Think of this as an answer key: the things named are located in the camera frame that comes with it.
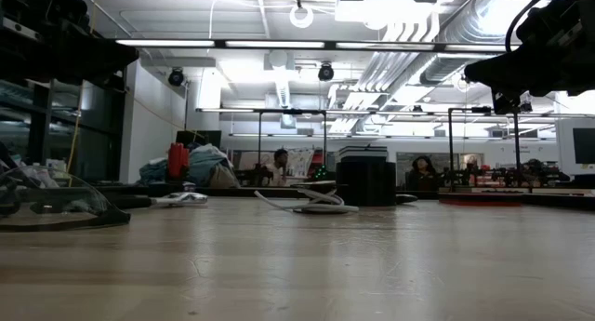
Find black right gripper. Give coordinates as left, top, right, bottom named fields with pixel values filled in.
left=464, top=0, right=595, bottom=115

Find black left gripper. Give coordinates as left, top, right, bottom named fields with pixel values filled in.
left=0, top=0, right=139, bottom=86

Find white cord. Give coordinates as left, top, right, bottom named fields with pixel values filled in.
left=253, top=186, right=360, bottom=215

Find white LED light bar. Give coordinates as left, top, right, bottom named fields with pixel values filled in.
left=114, top=38, right=512, bottom=52

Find white cabinet with screen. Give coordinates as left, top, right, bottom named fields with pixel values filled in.
left=555, top=117, right=595, bottom=178

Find black monitor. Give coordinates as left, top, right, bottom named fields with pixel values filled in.
left=175, top=129, right=223, bottom=150

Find red container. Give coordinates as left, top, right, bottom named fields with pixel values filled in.
left=166, top=142, right=191, bottom=181

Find red black flat case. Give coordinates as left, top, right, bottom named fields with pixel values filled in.
left=438, top=197, right=522, bottom=207

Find person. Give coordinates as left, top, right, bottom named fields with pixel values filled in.
left=406, top=154, right=441, bottom=192
left=267, top=147, right=292, bottom=188

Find teal white cloth pile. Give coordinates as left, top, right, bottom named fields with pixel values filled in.
left=138, top=142, right=242, bottom=189

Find dark grey tape roll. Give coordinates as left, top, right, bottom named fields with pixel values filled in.
left=335, top=159, right=398, bottom=207

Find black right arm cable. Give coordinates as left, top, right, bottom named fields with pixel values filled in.
left=504, top=0, right=589, bottom=52

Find silver ventilation duct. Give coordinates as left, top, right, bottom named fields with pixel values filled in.
left=417, top=0, right=526, bottom=86
left=267, top=49, right=298, bottom=129

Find yellow cable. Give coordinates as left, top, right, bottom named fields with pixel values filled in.
left=66, top=0, right=99, bottom=176

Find black station frame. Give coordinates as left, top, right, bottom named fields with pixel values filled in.
left=446, top=105, right=522, bottom=192
left=257, top=108, right=328, bottom=182

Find pliers with black handles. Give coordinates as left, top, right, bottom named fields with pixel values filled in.
left=109, top=192, right=209, bottom=209

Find white coiled ceiling cable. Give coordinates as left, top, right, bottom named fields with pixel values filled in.
left=288, top=0, right=315, bottom=30

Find black aluminium rig frame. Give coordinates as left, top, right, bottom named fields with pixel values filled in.
left=90, top=181, right=595, bottom=211

